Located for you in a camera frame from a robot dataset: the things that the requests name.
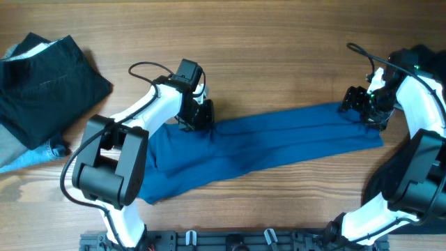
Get blue polo shirt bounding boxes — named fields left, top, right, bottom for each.
left=138, top=102, right=383, bottom=204

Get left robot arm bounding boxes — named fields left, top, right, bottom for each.
left=60, top=59, right=214, bottom=250

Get black garment pile right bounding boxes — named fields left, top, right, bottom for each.
left=362, top=43, right=446, bottom=235

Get folded blue jeans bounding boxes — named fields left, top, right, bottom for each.
left=1, top=134, right=69, bottom=173

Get folded black garment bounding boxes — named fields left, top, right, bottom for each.
left=1, top=33, right=112, bottom=150

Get folded grey garment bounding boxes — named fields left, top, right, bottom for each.
left=0, top=125, right=28, bottom=167

